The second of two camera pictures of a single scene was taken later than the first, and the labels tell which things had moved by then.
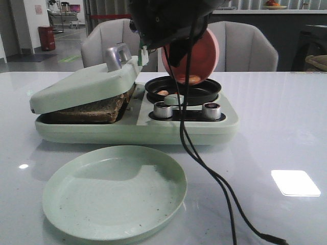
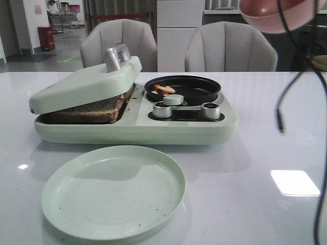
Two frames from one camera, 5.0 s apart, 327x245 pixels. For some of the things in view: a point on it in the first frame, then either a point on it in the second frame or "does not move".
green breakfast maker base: (137, 125) does not move
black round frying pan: (208, 91) does not move
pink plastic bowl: (199, 63) to (265, 16)
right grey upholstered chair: (243, 48) does not move
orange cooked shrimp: (192, 79) to (165, 90)
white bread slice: (106, 111) does not move
